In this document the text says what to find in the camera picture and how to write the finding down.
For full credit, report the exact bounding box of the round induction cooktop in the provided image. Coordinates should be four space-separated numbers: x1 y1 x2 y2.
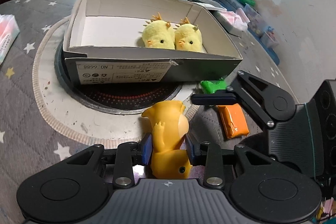
32 15 200 150

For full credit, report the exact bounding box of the orange plastic duck toy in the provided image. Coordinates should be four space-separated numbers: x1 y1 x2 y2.
141 100 191 180

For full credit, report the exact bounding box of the large yellow plush chick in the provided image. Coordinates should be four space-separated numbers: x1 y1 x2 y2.
142 12 175 50

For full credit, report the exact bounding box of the orange clay block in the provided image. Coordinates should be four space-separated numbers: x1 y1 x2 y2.
217 103 249 139

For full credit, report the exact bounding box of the dark cardboard shoe box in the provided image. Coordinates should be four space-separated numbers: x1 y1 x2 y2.
63 0 242 85

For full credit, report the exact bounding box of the small yellow plush chick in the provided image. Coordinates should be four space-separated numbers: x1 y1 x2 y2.
174 16 203 52

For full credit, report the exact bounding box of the grey star tablecloth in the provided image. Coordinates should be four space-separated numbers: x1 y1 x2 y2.
1 0 298 223

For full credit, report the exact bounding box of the pink white tissue pack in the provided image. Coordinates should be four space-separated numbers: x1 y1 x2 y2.
0 15 20 65

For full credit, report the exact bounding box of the clear plastic storage box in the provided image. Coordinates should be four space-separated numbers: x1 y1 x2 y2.
244 4 278 49

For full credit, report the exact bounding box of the pink tissue pack far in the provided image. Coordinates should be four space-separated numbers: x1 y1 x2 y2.
214 8 250 37

